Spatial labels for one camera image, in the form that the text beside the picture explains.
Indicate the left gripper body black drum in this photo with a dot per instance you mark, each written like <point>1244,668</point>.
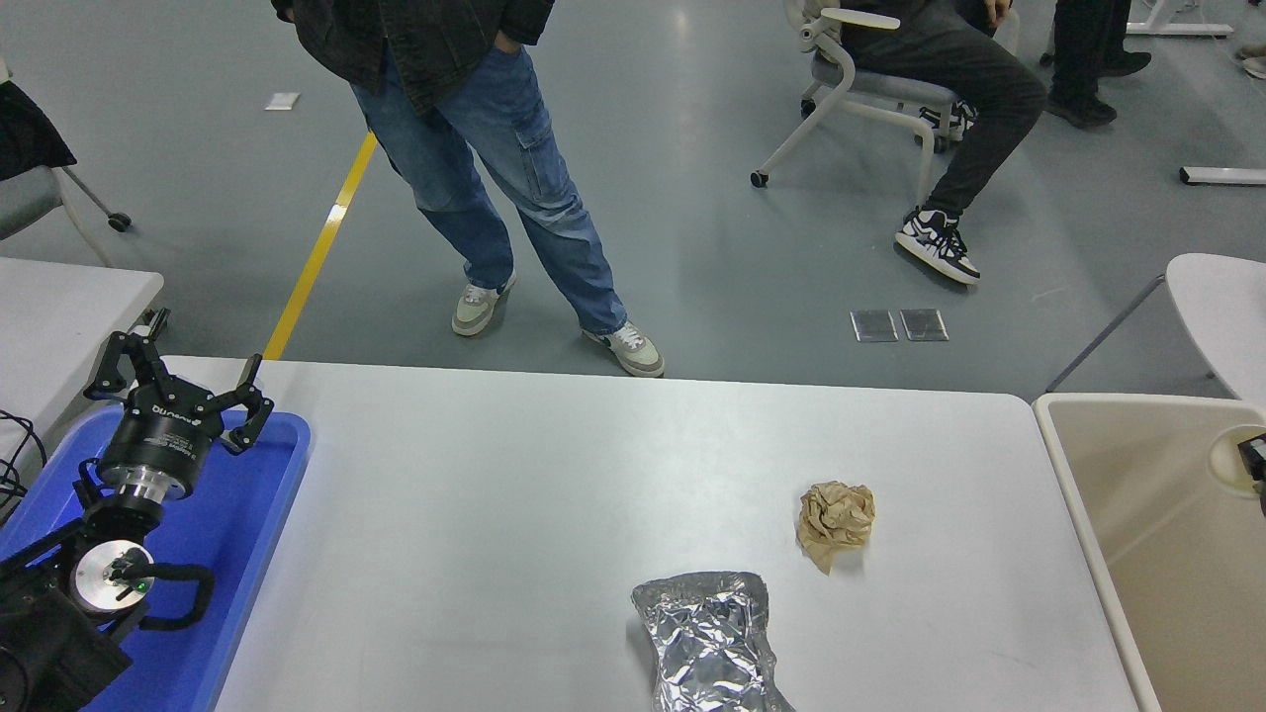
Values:
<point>158,435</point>

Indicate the pale paper cup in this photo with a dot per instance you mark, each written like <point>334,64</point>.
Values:
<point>1226,460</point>

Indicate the tan paper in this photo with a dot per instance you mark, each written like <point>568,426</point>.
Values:
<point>836,519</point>

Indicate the foil tray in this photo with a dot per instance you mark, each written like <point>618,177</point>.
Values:
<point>707,643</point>

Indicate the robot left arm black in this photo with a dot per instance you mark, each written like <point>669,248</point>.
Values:
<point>49,653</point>

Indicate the white rectangular side table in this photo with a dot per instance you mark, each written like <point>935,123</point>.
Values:
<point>59,326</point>

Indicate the blue plastic tray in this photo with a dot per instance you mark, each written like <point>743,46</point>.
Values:
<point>247,514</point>

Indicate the large pale bin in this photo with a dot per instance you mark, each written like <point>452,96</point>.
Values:
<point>1157,574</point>

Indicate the white round table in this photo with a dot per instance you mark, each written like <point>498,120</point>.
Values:
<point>1226,307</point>

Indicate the grey chair with castors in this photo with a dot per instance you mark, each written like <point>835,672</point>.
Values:
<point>30,203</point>

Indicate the black garment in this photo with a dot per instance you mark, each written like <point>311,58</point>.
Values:
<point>25,129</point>

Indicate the white floor bar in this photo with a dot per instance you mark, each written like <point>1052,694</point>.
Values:
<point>1221,176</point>

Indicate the person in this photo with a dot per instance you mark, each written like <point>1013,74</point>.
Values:
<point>969,79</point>
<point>1251,59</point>
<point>485,129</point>
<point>1083,49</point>

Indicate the metal floor plate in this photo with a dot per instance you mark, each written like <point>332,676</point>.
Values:
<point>874,325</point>
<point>924,324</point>

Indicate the white stand base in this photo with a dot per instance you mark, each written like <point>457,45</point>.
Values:
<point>1182,30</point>

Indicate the grey white-framed chair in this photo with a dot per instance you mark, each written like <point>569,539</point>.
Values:
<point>880,91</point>

